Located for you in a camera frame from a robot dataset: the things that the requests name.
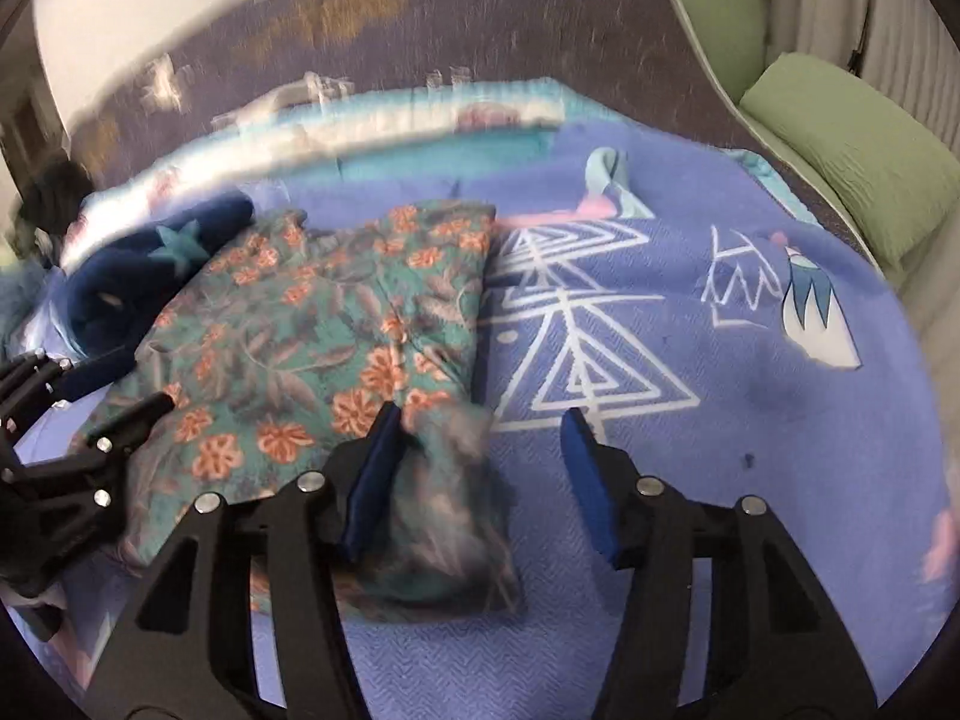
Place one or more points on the green pillow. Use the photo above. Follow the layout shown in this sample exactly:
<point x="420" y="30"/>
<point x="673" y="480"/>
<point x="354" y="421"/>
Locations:
<point x="862" y="150"/>
<point x="716" y="22"/>

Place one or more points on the teal floral garment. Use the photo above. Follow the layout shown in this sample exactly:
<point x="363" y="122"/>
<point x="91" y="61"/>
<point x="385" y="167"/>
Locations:
<point x="300" y="330"/>

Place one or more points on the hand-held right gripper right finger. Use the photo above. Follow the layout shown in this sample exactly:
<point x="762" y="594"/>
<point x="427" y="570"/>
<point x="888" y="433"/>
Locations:
<point x="589" y="480"/>

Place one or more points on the navy star print cloth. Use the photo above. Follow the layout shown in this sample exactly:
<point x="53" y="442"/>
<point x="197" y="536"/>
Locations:
<point x="112" y="292"/>

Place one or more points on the blue printed blanket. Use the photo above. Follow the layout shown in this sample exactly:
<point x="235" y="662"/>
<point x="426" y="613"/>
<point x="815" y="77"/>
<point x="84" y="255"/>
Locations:
<point x="750" y="405"/>

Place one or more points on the black cloth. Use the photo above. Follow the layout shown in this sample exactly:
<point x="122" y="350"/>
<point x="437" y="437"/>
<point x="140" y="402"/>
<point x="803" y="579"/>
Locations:
<point x="49" y="195"/>

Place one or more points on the teal cloth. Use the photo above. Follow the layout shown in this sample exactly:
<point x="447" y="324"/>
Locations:
<point x="19" y="300"/>

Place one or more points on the dark patterned bedspread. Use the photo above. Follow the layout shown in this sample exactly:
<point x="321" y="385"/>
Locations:
<point x="450" y="22"/>

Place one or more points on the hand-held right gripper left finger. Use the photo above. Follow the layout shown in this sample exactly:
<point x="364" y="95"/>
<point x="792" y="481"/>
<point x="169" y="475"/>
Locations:
<point x="371" y="480"/>

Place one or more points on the white ribbed curtain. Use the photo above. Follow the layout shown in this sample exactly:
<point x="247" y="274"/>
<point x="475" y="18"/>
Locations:
<point x="885" y="22"/>

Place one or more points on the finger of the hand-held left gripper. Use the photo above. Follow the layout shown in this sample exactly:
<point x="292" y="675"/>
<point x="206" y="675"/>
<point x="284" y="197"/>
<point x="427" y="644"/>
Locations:
<point x="30" y="382"/>
<point x="127" y="424"/>

